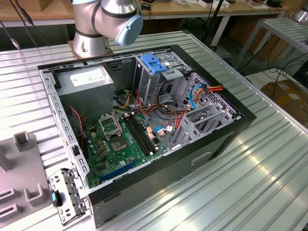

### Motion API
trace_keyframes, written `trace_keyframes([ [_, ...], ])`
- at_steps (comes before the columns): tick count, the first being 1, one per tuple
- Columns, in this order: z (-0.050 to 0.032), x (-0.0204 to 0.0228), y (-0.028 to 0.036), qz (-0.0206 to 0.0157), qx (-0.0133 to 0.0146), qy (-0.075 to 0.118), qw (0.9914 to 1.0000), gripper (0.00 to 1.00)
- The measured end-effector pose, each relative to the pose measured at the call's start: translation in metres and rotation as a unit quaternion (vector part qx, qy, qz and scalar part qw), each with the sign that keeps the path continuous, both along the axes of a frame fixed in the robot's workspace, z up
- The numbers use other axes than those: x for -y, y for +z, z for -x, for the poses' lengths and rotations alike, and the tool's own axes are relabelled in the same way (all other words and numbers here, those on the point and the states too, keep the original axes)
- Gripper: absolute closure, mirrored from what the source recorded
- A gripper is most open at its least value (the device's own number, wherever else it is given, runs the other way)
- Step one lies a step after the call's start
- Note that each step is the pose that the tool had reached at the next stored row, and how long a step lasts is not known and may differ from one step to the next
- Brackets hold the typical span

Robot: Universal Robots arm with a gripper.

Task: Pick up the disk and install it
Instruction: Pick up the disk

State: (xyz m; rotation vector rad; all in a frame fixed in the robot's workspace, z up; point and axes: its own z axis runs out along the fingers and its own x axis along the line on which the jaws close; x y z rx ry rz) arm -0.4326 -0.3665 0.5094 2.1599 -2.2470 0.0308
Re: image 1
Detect grey metal disk bay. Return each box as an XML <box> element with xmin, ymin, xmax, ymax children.
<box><xmin>168</xmin><ymin>102</ymin><xmax>243</xmax><ymax>151</ymax></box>

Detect black RAM slot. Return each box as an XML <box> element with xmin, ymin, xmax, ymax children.
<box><xmin>124</xmin><ymin>117</ymin><xmax>152</xmax><ymax>156</ymax></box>
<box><xmin>131</xmin><ymin>116</ymin><xmax>157</xmax><ymax>152</ymax></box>
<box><xmin>129</xmin><ymin>116</ymin><xmax>155</xmax><ymax>154</ymax></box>
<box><xmin>127</xmin><ymin>117</ymin><xmax>154</xmax><ymax>155</ymax></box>

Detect grey metal drive cage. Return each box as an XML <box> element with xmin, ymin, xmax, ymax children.
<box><xmin>133</xmin><ymin>51</ymin><xmax>193</xmax><ymax>108</ymax></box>

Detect CPU socket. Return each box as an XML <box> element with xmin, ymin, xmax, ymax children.
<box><xmin>109</xmin><ymin>136</ymin><xmax>128</xmax><ymax>154</ymax></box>

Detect green motherboard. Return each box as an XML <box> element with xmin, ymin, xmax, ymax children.
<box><xmin>83</xmin><ymin>112</ymin><xmax>169</xmax><ymax>190</ymax></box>

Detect blue plastic drive latch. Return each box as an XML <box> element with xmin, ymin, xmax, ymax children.
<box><xmin>141</xmin><ymin>54</ymin><xmax>168</xmax><ymax>74</ymax></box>

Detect black open PC case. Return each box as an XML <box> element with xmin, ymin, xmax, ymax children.
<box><xmin>37</xmin><ymin>44</ymin><xmax>257</xmax><ymax>229</ymax></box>

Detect blue expansion slot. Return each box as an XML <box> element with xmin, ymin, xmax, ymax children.
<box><xmin>99</xmin><ymin>158</ymin><xmax>140</xmax><ymax>182</ymax></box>

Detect grey power supply unit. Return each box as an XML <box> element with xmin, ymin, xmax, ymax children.
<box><xmin>55</xmin><ymin>66</ymin><xmax>115</xmax><ymax>126</ymax></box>

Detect long wooden desk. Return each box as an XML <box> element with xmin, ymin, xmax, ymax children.
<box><xmin>0</xmin><ymin>0</ymin><xmax>289</xmax><ymax>28</ymax></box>

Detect small white box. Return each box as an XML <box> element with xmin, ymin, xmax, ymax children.
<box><xmin>199</xmin><ymin>0</ymin><xmax>229</xmax><ymax>8</ymax></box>

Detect black latch with blue tab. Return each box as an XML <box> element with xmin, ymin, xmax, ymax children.
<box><xmin>50</xmin><ymin>189</ymin><xmax>64</xmax><ymax>208</ymax></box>

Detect large brown cardboard box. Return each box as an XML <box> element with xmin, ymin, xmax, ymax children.
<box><xmin>261</xmin><ymin>80</ymin><xmax>308</xmax><ymax>126</ymax></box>

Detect grey parts rack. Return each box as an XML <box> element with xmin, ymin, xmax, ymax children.
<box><xmin>0</xmin><ymin>131</ymin><xmax>53</xmax><ymax>226</ymax></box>

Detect metal slat side table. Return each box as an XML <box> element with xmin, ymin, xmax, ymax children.
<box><xmin>234</xmin><ymin>18</ymin><xmax>308</xmax><ymax>70</ymax></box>

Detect silver metal cylinder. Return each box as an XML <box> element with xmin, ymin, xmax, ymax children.
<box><xmin>292</xmin><ymin>7</ymin><xmax>308</xmax><ymax>24</ymax></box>

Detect red orange wire bundle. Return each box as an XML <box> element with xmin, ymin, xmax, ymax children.
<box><xmin>134</xmin><ymin>90</ymin><xmax>174</xmax><ymax>118</ymax></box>

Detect short blue wire white label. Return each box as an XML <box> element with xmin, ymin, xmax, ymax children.
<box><xmin>154</xmin><ymin>126</ymin><xmax>174</xmax><ymax>138</ymax></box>

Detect thick black cable bundle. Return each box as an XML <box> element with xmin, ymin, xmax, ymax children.
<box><xmin>155</xmin><ymin>80</ymin><xmax>191</xmax><ymax>121</ymax></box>

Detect yellow black supply wires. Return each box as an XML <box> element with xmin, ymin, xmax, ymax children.
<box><xmin>114</xmin><ymin>89</ymin><xmax>135</xmax><ymax>110</ymax></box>

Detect thin wire locking lever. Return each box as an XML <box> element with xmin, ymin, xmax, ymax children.
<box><xmin>115</xmin><ymin>113</ymin><xmax>122</xmax><ymax>138</ymax></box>

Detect blue wire with black plug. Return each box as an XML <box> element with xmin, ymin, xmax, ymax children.
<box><xmin>188</xmin><ymin>83</ymin><xmax>207</xmax><ymax>110</ymax></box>

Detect metal socket cover frame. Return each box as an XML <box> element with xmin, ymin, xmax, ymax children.
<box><xmin>98</xmin><ymin>114</ymin><xmax>121</xmax><ymax>140</ymax></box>

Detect red black twisted wire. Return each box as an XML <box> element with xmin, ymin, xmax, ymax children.
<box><xmin>69</xmin><ymin>107</ymin><xmax>85</xmax><ymax>149</ymax></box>

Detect grey metal card bracket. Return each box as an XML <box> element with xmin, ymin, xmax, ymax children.
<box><xmin>49</xmin><ymin>167</ymin><xmax>91</xmax><ymax>227</ymax></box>

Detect black cable with silver connector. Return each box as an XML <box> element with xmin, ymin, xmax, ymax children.
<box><xmin>0</xmin><ymin>19</ymin><xmax>22</xmax><ymax>51</ymax></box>

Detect black hanging cable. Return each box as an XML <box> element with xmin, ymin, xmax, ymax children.
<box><xmin>9</xmin><ymin>0</ymin><xmax>50</xmax><ymax>47</ymax></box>

